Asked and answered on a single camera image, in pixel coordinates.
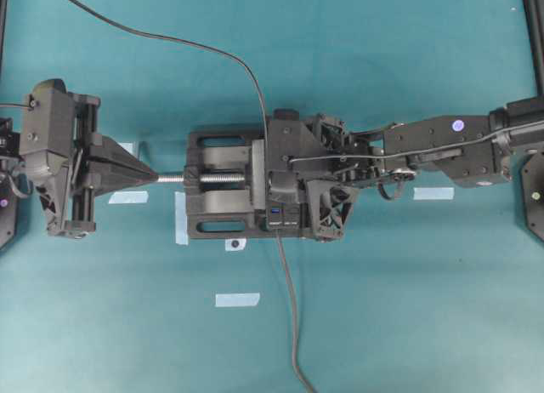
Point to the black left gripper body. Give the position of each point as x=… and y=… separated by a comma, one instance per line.
x=52, y=147

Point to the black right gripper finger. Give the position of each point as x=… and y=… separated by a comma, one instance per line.
x=283, y=187
x=326, y=208

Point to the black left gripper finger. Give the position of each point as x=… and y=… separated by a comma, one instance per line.
x=104, y=148
x=104, y=177

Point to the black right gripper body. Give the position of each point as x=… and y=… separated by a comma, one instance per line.
x=334, y=155

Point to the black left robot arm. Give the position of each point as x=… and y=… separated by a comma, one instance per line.
x=15, y=185

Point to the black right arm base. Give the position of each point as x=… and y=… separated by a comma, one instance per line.
x=529, y=193

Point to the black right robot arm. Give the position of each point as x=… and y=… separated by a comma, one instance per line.
x=471, y=151

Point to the black multiport USB hub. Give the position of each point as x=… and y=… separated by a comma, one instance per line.
x=283, y=215

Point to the blue tape near crank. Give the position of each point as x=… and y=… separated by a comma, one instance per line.
x=129, y=147

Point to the blue tape strip left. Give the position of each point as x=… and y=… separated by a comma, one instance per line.
x=129, y=197

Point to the blue tape strip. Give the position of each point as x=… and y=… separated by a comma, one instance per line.
x=433, y=193
x=236, y=300
x=129, y=197

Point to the black bench vise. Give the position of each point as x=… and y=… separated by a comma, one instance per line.
x=224, y=187

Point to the blue tape strip far right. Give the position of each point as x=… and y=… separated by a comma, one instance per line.
x=433, y=193

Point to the tape patch with black dot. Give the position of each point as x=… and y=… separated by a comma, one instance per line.
x=235, y=244

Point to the blue tape left of vise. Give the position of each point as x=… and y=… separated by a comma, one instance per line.
x=181, y=221

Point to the blue tape strip bottom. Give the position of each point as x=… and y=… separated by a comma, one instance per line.
x=236, y=300

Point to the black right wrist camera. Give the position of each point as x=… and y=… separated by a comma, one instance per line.
x=292, y=136

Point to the silver vise crank handle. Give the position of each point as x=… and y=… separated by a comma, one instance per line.
x=143, y=153

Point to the black frame rail left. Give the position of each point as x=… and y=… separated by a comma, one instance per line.
x=3, y=18

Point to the black frame rail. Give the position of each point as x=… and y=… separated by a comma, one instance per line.
x=3, y=18
x=534, y=18

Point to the black frame rail right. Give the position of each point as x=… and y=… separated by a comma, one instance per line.
x=534, y=18

